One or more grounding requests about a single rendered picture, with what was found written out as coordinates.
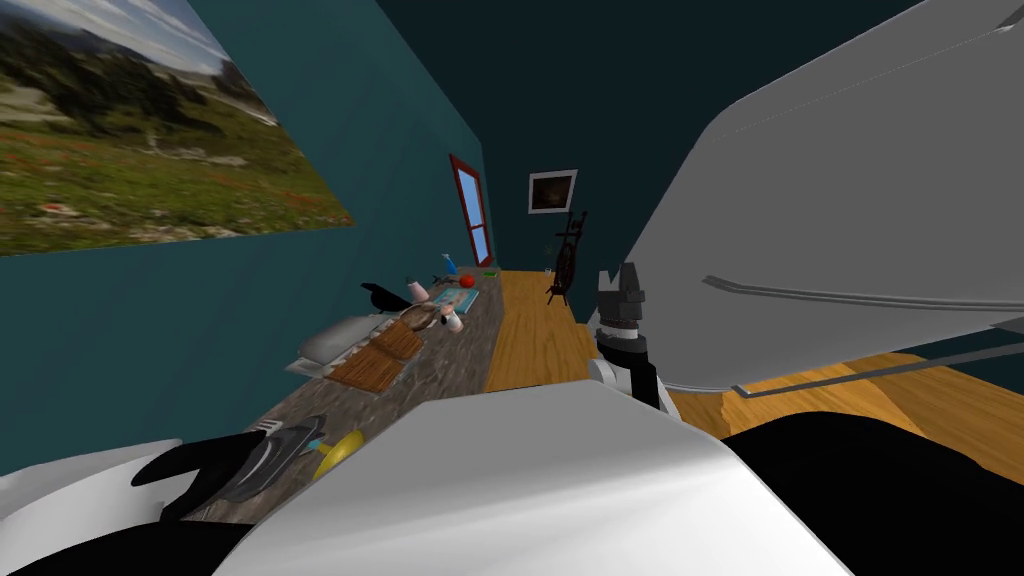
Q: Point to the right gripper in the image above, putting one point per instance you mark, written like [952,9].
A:
[622,308]

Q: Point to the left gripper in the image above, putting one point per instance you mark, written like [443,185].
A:
[272,464]

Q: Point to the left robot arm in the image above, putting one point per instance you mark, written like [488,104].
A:
[64,504]

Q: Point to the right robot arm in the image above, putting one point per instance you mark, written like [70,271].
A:
[864,496]

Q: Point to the yellow round object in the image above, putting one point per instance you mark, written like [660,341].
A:
[340,452]

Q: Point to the white framed dark picture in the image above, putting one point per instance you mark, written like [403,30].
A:
[552,192]

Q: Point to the grey sink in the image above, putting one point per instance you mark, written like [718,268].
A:
[340,340]

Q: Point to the brown wooden board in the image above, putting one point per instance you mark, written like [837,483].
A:
[376,360]

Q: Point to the red apple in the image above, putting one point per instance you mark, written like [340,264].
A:
[467,281]

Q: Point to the teal book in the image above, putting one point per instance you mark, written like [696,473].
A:
[462,299]

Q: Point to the red framed window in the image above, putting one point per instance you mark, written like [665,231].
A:
[472,212]

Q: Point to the white shaker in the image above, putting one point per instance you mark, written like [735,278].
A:
[454,321]

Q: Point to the blue spray bottle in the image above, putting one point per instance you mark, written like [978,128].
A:
[450,264]

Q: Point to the black faucet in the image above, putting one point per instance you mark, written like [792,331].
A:
[384,298]

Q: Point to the brown bowl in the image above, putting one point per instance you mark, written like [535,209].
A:
[420,317]

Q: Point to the pink white bottle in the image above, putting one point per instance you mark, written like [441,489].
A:
[416,290]

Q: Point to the landscape picture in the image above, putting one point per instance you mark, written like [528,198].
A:
[136,136]

